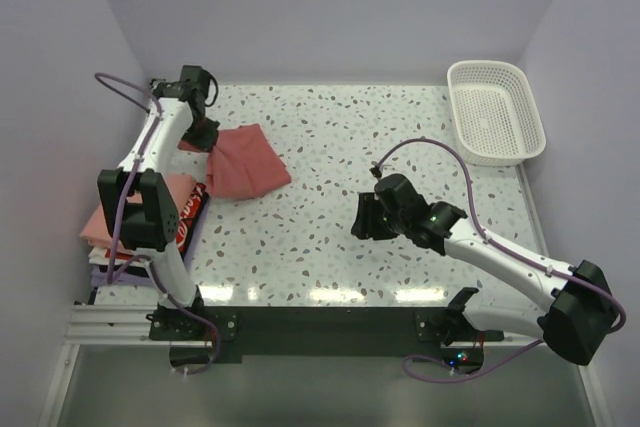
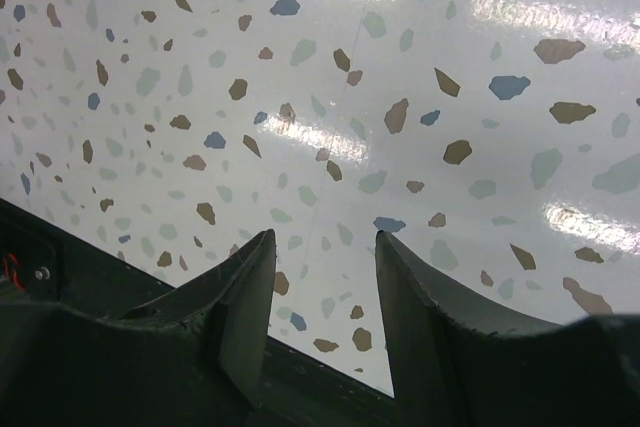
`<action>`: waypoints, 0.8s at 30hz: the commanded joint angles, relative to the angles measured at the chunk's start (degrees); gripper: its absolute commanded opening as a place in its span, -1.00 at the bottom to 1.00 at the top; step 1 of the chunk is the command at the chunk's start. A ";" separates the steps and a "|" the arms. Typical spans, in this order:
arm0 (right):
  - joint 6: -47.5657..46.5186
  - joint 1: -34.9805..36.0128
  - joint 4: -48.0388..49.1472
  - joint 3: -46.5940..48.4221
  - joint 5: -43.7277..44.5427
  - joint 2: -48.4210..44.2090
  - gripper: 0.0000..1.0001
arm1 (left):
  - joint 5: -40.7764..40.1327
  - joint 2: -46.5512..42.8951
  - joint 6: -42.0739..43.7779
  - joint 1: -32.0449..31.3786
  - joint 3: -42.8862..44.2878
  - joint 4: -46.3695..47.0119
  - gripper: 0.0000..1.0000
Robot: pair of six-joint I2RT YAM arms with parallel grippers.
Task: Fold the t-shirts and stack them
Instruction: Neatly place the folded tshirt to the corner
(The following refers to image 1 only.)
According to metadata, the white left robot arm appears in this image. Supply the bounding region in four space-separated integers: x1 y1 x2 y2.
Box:
97 65 219 345

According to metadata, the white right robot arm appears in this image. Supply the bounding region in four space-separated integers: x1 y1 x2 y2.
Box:
351 174 626 366

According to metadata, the white perforated plastic basket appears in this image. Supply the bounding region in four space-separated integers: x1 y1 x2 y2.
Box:
447 60 546 167

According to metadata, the folded lavender t-shirt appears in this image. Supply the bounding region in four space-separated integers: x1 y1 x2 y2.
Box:
80 216 199 287

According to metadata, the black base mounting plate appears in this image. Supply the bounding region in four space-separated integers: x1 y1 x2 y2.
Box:
146 305 505 369

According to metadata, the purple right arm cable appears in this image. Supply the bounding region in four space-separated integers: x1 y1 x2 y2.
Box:
368 138 629 383

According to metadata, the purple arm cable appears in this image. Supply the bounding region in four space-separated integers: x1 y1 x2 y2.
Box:
368 138 629 383
93 71 221 376

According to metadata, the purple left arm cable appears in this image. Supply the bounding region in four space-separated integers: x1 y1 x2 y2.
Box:
93 71 221 376

